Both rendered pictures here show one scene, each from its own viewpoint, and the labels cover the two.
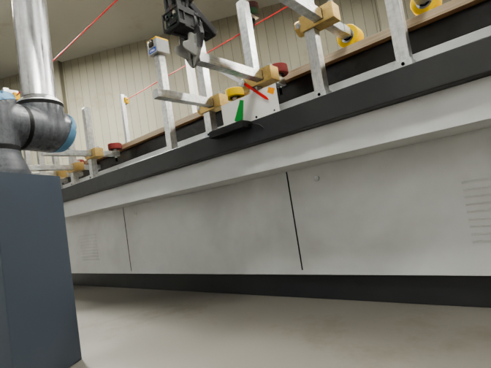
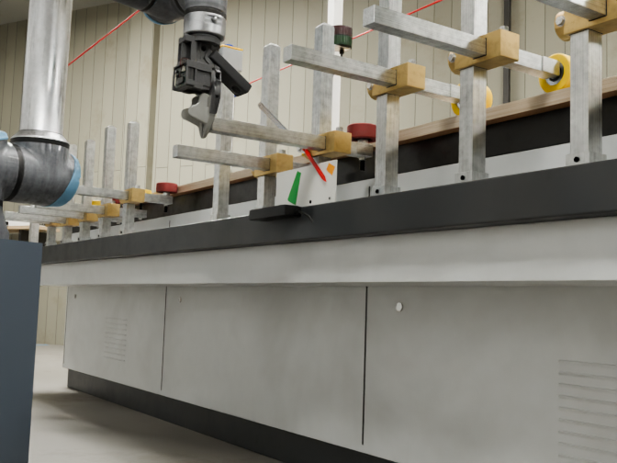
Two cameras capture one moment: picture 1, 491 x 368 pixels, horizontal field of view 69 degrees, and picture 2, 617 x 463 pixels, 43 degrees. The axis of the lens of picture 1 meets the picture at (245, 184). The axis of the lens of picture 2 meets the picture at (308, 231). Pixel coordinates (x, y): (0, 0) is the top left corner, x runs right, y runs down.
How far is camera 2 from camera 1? 79 cm
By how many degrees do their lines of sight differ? 16
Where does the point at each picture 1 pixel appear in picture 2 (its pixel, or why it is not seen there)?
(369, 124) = (425, 250)
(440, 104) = (497, 244)
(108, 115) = not seen: hidden behind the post
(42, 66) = (49, 94)
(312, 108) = (364, 209)
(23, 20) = (36, 30)
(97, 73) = not seen: hidden behind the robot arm
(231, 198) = (297, 310)
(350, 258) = (420, 442)
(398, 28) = (466, 126)
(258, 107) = (314, 188)
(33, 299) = not seen: outside the picture
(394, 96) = (443, 220)
